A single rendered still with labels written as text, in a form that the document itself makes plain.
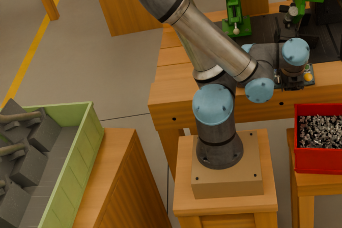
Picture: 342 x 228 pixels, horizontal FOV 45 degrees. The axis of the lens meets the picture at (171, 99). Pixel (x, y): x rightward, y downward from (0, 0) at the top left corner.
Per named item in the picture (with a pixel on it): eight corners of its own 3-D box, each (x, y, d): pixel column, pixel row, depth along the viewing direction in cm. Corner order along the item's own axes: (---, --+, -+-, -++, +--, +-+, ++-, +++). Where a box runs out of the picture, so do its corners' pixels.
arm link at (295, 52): (279, 35, 117) (311, 35, 115) (278, 49, 127) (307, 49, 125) (279, 62, 115) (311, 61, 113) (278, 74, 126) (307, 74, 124)
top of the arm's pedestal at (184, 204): (278, 211, 125) (277, 204, 122) (174, 217, 131) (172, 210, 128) (267, 135, 149) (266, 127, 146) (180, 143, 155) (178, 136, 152)
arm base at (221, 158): (246, 166, 126) (244, 143, 120) (197, 172, 128) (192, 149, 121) (240, 132, 138) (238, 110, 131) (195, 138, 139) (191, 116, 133)
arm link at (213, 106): (194, 143, 123) (187, 109, 115) (200, 113, 134) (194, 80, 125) (234, 143, 121) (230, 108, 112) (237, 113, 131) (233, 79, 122)
